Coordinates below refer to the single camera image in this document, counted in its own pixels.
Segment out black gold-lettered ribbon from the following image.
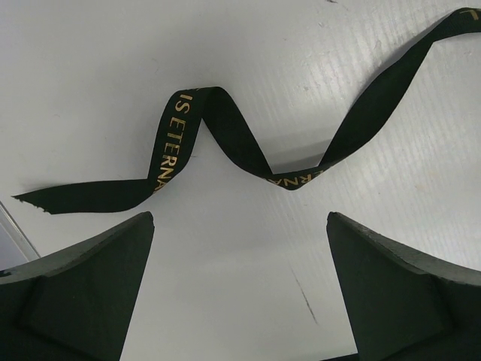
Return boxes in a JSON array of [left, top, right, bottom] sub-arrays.
[[11, 7, 481, 216]]

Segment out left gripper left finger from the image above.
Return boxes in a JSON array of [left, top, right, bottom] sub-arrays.
[[1, 212, 154, 360]]

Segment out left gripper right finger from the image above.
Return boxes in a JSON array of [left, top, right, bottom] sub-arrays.
[[326, 212, 480, 360]]

